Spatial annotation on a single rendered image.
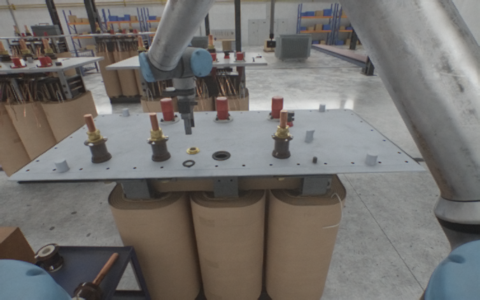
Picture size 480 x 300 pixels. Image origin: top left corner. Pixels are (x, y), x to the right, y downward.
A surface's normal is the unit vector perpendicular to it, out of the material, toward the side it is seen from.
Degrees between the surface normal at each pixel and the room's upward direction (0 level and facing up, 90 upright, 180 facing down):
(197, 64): 90
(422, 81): 85
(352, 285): 0
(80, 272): 0
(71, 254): 0
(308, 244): 90
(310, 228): 90
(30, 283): 16
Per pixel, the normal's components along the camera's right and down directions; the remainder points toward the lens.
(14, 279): 0.05, -0.90
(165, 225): 0.44, 0.41
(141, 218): 0.01, 0.47
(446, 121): -0.73, 0.25
